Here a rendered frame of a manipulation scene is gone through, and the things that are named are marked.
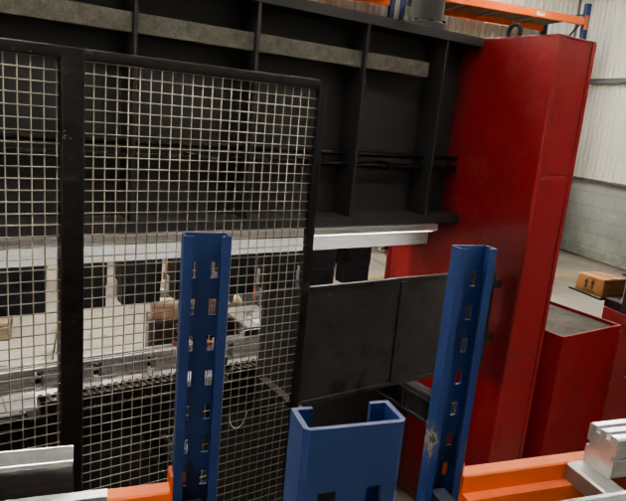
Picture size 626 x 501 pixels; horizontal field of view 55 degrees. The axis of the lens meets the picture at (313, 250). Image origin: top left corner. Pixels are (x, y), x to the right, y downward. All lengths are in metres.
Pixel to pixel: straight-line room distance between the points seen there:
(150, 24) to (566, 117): 1.66
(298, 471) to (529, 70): 2.46
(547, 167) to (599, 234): 8.15
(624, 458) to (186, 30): 1.69
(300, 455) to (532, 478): 0.77
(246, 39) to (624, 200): 8.81
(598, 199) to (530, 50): 8.24
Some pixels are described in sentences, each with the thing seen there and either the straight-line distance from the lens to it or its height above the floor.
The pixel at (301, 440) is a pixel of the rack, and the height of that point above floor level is 1.74.
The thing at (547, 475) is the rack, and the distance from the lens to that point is 1.09.
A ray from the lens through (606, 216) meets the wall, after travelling 10.71.
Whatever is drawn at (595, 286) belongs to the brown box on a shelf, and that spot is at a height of 1.05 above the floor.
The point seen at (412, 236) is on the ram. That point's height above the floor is 1.38.
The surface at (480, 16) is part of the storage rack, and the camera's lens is 10.50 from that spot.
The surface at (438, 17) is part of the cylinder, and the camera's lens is 2.75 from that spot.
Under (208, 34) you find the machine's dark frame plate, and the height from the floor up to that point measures 2.14.
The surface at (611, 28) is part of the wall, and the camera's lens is 11.21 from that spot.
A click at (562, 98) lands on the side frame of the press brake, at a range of 2.70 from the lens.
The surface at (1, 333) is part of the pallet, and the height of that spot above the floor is 0.06.
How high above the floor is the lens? 1.91
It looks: 13 degrees down
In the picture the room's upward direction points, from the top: 5 degrees clockwise
